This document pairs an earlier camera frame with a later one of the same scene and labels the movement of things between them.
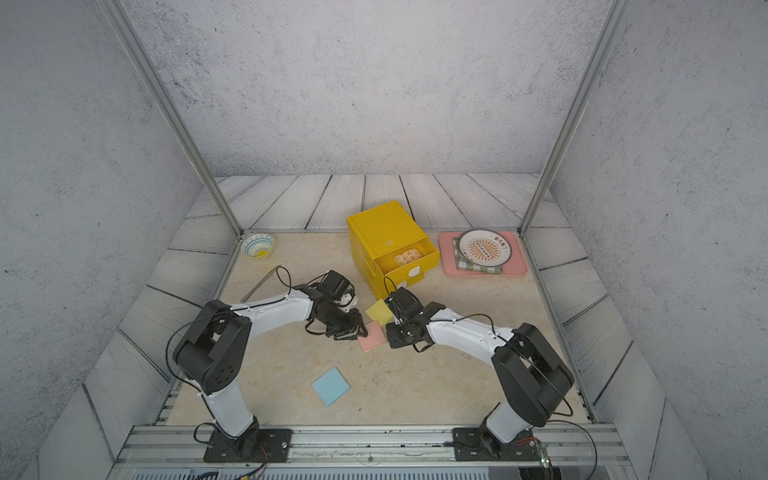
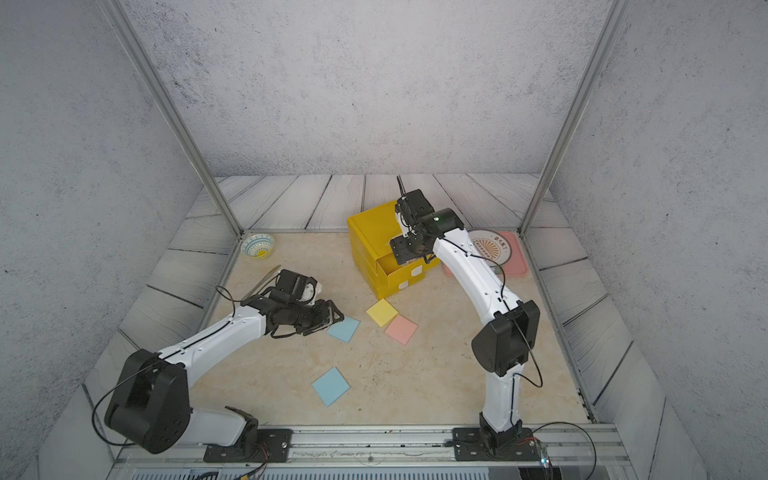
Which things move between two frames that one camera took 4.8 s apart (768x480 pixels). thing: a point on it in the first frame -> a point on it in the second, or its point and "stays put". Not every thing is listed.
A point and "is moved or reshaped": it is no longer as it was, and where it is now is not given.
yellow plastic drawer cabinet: (387, 248) stays put
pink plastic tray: (517, 265) stays put
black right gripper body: (397, 333) -> (407, 247)
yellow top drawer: (406, 264) stays put
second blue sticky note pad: (330, 386) stays put
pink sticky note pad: (375, 336) is moved or reshaped
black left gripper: (355, 327) -> (321, 316)
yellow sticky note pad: (379, 311) stays put
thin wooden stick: (267, 276) stays put
